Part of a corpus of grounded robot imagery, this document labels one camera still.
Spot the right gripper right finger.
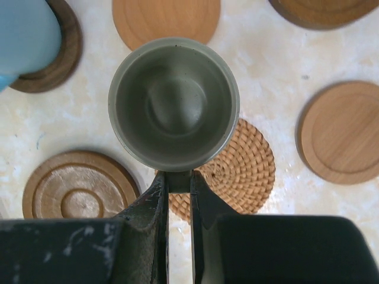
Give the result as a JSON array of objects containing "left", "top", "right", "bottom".
[{"left": 190, "top": 171, "right": 378, "bottom": 283}]

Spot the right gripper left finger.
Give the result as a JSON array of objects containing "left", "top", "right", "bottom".
[{"left": 1, "top": 173, "right": 169, "bottom": 283}]

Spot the brown grooved coaster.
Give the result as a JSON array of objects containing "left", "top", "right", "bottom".
[
  {"left": 22, "top": 150, "right": 140, "bottom": 218},
  {"left": 269, "top": 0, "right": 378, "bottom": 30}
]

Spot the small olive green cup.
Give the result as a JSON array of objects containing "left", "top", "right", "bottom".
[{"left": 107, "top": 36, "right": 240, "bottom": 193}]

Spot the light blue mug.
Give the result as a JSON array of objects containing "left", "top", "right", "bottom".
[{"left": 1, "top": 0, "right": 62, "bottom": 91}]

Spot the woven rattan coaster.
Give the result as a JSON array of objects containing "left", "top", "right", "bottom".
[{"left": 168, "top": 118, "right": 275, "bottom": 223}]

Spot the light bamboo coaster right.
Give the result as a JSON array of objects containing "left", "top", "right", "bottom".
[{"left": 296, "top": 80, "right": 378, "bottom": 185}]

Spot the dark walnut coaster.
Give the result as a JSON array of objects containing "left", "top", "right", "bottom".
[{"left": 9, "top": 0, "right": 83, "bottom": 93}]

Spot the light wood coaster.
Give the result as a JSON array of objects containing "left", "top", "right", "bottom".
[{"left": 112, "top": 0, "right": 221, "bottom": 50}]

